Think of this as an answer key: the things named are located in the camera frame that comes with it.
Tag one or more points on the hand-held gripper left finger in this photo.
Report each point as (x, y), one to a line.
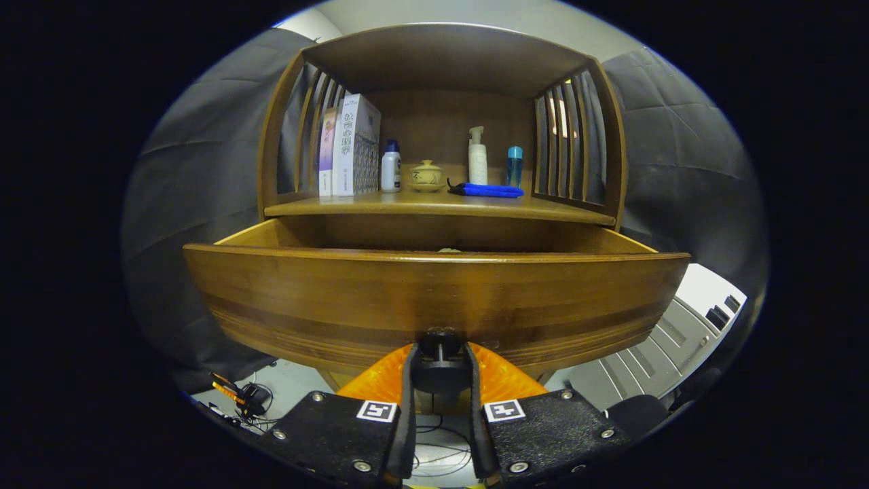
(407, 421)

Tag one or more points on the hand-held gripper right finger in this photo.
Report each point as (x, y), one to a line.
(477, 421)

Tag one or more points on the wooden countertop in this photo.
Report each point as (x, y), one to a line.
(421, 204)

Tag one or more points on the wooden cabinet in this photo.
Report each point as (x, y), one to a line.
(441, 61)

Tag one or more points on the black power adapter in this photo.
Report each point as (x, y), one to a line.
(253, 399)

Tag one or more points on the dark rounded object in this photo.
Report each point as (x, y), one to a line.
(635, 415)

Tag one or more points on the orange black tool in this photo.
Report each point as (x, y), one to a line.
(225, 388)

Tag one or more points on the white grey appliance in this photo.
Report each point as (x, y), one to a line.
(679, 326)

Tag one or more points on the blue folded cloth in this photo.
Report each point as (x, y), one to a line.
(489, 191)

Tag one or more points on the beige lidded teacup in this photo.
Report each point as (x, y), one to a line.
(427, 176)

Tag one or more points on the white bottle with blue cap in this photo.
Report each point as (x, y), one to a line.
(390, 170)

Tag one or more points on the teal blue bottle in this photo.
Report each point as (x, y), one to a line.
(514, 166)

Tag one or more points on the white pump bottle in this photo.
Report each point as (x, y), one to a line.
(478, 163)

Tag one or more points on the thin purple book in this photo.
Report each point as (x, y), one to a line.
(326, 156)

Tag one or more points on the thick white book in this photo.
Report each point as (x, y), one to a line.
(353, 149)

